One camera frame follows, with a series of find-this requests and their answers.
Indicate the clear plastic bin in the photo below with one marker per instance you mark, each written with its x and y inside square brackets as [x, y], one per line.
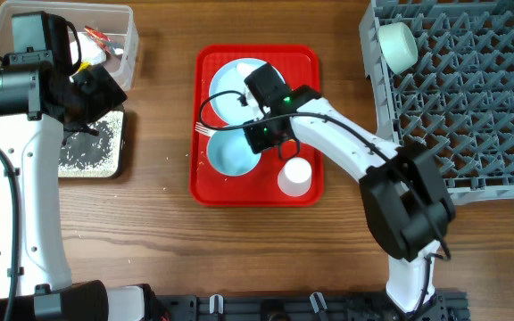
[115, 20]

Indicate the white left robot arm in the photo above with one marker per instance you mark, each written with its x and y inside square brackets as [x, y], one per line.
[37, 102]

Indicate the grey dishwasher rack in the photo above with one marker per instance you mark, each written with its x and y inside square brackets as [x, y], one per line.
[458, 99]

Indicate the light blue plate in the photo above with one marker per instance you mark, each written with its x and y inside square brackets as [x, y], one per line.
[232, 108]

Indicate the yellow wrapper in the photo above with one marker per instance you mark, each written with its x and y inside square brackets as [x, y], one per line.
[83, 66]

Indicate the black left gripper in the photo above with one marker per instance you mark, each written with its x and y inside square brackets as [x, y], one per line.
[103, 91]

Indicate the red plastic tray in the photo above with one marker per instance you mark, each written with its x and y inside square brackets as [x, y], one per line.
[298, 65]

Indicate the white rice pile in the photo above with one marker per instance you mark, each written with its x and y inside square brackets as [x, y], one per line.
[101, 147]

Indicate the white plastic cup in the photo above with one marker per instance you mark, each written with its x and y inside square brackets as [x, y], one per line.
[294, 179]

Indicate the light blue bowl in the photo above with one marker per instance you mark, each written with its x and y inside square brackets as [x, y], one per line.
[230, 154]

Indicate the white napkin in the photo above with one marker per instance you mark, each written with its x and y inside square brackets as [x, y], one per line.
[91, 52]

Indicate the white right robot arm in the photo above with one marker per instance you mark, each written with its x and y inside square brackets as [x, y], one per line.
[407, 206]

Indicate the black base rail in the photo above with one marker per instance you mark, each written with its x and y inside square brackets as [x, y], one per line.
[371, 306]

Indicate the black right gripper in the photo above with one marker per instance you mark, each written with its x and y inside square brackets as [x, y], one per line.
[258, 143]

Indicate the red snack wrapper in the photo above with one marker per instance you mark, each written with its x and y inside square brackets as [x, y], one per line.
[103, 41]

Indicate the mint green bowl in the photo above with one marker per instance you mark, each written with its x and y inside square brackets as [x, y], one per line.
[398, 46]

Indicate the black tray bin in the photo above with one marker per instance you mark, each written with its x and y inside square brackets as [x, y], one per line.
[101, 147]

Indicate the white plastic fork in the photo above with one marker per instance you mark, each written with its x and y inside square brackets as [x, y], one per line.
[203, 130]

